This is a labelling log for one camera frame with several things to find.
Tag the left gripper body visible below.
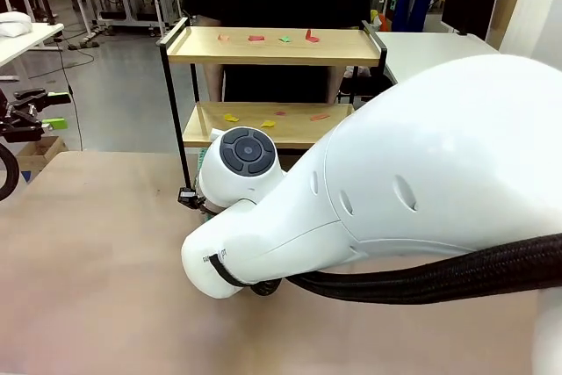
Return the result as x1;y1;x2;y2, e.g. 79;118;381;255
0;92;26;130

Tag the cardboard box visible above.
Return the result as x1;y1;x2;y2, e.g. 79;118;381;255
15;134;67;170

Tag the white table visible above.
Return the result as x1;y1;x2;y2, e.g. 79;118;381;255
0;21;66;69
375;31;501;86

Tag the white cloth bundle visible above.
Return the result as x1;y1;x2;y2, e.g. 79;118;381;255
0;10;33;38

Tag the black monitor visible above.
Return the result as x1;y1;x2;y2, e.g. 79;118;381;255
441;0;502;42

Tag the black braided cable sleeve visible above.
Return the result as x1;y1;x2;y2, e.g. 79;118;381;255
0;141;22;201
208;232;562;306

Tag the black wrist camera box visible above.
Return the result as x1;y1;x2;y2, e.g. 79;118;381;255
177;186;206;213

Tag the wooden shelf black frame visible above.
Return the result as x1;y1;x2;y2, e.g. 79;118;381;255
156;17;390;194

